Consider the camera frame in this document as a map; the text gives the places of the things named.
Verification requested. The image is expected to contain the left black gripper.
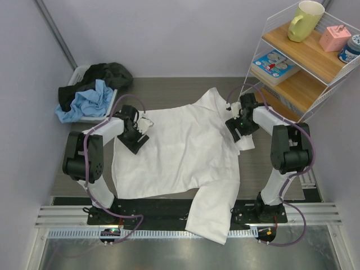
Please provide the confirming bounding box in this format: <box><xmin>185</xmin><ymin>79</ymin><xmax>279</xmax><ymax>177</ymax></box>
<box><xmin>118</xmin><ymin>124</ymin><xmax>149</xmax><ymax>154</ymax></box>

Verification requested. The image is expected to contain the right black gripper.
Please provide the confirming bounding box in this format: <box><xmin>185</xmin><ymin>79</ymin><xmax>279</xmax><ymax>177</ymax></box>
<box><xmin>225</xmin><ymin>112</ymin><xmax>259</xmax><ymax>142</ymax></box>

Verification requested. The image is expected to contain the white long sleeve shirt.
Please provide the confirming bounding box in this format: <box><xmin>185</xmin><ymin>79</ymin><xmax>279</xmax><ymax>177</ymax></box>
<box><xmin>111</xmin><ymin>88</ymin><xmax>254</xmax><ymax>245</ymax></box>

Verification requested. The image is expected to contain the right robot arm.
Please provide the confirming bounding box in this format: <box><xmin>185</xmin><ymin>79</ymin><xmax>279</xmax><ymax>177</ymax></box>
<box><xmin>225</xmin><ymin>93</ymin><xmax>314</xmax><ymax>224</ymax></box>

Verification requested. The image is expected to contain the light blue shirt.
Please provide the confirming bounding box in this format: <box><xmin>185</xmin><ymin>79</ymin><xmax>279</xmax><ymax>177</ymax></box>
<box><xmin>55</xmin><ymin>79</ymin><xmax>116</xmax><ymax>123</ymax></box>

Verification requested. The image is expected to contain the blue white book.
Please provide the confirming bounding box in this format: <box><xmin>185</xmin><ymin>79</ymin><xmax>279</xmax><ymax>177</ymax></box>
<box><xmin>250</xmin><ymin>49</ymin><xmax>300</xmax><ymax>86</ymax></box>

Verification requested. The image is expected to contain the black shirt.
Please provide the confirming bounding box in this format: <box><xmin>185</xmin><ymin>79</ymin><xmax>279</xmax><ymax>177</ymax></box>
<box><xmin>58</xmin><ymin>62</ymin><xmax>133</xmax><ymax>112</ymax></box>

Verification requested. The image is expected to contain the grey plastic basket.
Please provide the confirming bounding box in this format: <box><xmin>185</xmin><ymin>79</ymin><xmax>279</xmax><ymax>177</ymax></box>
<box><xmin>55</xmin><ymin>64</ymin><xmax>114</xmax><ymax>123</ymax></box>

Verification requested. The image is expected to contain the pink cube box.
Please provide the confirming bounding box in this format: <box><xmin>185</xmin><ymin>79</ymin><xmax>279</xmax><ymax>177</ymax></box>
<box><xmin>319</xmin><ymin>25</ymin><xmax>352</xmax><ymax>52</ymax></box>

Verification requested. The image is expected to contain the blue white tin can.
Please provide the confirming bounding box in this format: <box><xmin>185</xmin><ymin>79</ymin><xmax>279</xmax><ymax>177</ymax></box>
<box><xmin>337</xmin><ymin>34</ymin><xmax>360</xmax><ymax>64</ymax></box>

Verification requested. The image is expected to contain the yellow green mug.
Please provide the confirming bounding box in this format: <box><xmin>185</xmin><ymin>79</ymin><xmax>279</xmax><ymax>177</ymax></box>
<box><xmin>287</xmin><ymin>1</ymin><xmax>325</xmax><ymax>43</ymax></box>

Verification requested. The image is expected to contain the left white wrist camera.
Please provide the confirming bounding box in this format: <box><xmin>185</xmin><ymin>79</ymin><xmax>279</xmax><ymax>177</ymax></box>
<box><xmin>136</xmin><ymin>117</ymin><xmax>154</xmax><ymax>134</ymax></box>

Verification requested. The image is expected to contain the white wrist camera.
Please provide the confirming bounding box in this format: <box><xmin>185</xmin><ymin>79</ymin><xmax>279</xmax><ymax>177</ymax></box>
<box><xmin>226</xmin><ymin>101</ymin><xmax>241</xmax><ymax>119</ymax></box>
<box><xmin>136</xmin><ymin>117</ymin><xmax>154</xmax><ymax>134</ymax></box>

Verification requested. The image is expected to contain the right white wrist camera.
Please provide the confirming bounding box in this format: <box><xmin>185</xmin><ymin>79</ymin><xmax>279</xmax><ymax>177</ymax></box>
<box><xmin>226</xmin><ymin>101</ymin><xmax>241</xmax><ymax>119</ymax></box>

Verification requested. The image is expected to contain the white wire wooden shelf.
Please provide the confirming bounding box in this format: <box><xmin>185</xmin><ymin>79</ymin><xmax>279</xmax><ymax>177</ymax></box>
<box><xmin>240</xmin><ymin>1</ymin><xmax>359</xmax><ymax>122</ymax></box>

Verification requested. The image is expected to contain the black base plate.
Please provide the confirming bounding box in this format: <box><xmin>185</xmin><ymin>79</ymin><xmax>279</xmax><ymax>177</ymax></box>
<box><xmin>82</xmin><ymin>199</ymin><xmax>287</xmax><ymax>230</ymax></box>

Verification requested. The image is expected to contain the white slotted cable duct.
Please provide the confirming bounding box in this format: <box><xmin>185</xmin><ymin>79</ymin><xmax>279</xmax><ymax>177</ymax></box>
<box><xmin>47</xmin><ymin>227</ymin><xmax>258</xmax><ymax>239</ymax></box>

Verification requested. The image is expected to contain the aluminium rail frame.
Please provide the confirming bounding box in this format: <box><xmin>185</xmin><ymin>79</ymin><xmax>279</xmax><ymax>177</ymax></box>
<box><xmin>28</xmin><ymin>172</ymin><xmax>357</xmax><ymax>269</ymax></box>

